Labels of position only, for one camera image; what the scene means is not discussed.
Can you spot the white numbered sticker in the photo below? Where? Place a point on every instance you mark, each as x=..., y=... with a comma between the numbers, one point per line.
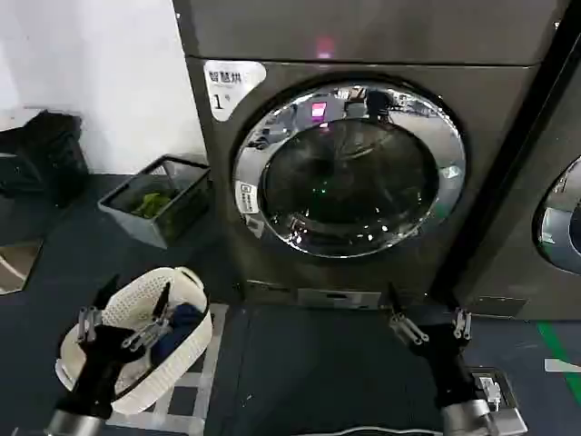
x=227, y=86

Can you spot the glass tank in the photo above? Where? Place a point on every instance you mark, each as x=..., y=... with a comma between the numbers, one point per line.
x=136, y=227

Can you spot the plain grey dryer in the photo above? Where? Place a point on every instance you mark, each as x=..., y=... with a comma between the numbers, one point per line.
x=544, y=113

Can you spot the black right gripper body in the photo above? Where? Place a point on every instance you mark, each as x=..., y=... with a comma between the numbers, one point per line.
x=447, y=363

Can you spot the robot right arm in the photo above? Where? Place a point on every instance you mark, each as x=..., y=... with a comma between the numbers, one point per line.
x=465, y=420

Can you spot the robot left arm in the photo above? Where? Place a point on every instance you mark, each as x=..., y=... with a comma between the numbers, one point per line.
x=75, y=424

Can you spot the black crate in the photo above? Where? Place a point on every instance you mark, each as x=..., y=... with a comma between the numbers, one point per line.
x=50, y=154

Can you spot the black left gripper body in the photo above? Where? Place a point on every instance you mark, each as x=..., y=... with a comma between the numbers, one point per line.
x=102, y=363

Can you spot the round chrome-rimmed glass dryer door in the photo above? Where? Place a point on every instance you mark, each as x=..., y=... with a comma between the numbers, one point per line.
x=349, y=168

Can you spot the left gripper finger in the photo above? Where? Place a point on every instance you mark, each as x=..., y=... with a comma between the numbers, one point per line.
x=87, y=324
x=145, y=333

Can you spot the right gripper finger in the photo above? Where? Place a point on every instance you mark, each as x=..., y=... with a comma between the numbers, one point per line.
x=462, y=323
x=408, y=329

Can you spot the steel floor socket plate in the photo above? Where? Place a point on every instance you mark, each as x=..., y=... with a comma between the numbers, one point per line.
x=506, y=409

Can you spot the grey dryer with numbered sticker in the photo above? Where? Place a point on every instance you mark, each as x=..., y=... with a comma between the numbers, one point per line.
x=490, y=113

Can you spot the dark blue garment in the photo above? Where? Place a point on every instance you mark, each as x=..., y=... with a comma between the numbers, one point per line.
x=181, y=320

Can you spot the green plant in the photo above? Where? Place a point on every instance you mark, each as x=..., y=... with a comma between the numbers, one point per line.
x=152, y=204

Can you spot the white woven laundry basket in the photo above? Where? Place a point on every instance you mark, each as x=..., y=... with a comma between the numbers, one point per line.
x=181, y=359

